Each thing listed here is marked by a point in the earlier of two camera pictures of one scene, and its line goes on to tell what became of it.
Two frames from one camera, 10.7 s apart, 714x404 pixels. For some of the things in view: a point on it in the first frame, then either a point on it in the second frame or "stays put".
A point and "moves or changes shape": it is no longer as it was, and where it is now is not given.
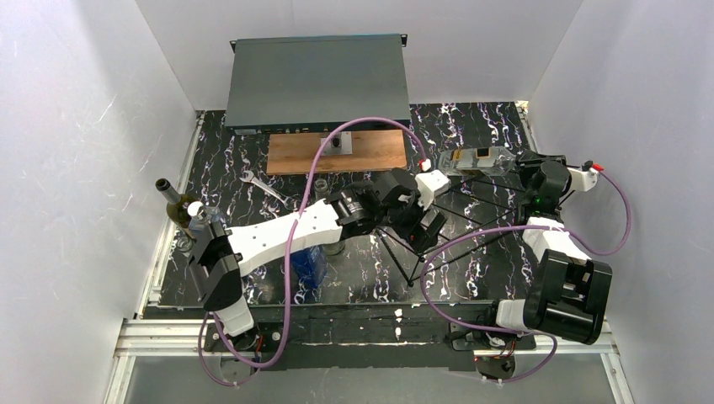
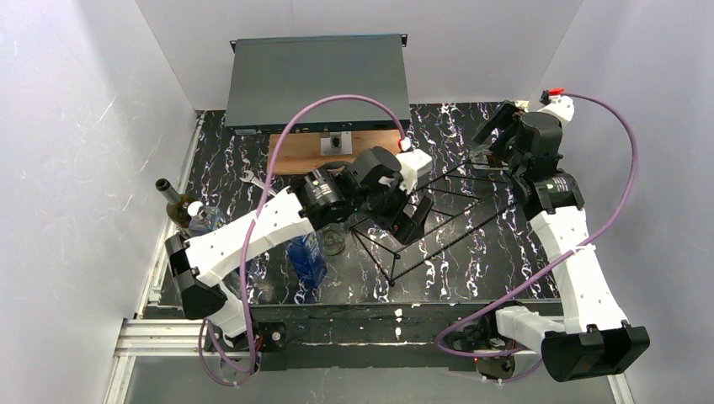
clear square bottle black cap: x=487 y=161 moves or changes shape
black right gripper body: x=524 y=159 -> x=496 y=132
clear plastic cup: x=210 y=214 stays put
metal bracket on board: x=339 y=144 stays put
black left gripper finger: x=424 y=239 -> x=407 y=229
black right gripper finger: x=530 y=160 -> x=503 y=118
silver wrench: x=251 y=178 stays put
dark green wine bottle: x=178 y=209 stays put
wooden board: x=370 y=151 stays put
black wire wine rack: x=461 y=210 moves or changes shape
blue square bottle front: x=310 y=266 stays put
